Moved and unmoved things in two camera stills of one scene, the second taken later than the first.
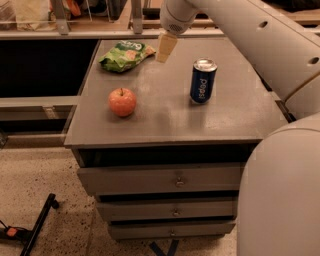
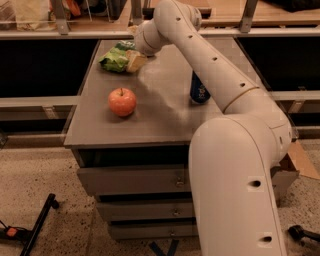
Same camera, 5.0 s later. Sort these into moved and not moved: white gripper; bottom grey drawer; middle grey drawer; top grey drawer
Moved: white gripper
Not moved: top grey drawer; bottom grey drawer; middle grey drawer
